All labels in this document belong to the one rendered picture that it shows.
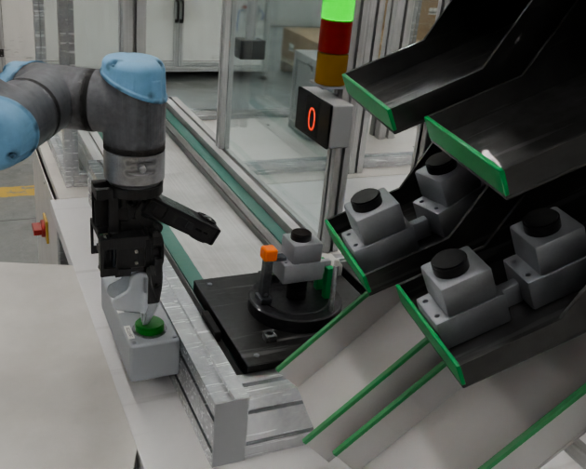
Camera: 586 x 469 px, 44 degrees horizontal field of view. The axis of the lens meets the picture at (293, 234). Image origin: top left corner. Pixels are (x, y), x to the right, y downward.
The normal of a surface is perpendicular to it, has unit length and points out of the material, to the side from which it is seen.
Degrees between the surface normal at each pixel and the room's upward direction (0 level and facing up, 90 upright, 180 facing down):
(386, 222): 90
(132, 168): 90
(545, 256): 90
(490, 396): 45
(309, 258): 90
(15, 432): 0
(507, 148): 25
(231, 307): 0
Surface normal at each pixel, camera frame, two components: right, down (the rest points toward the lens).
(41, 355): 0.09, -0.90
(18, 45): 0.41, 0.41
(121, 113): -0.09, 0.41
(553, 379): -0.62, -0.63
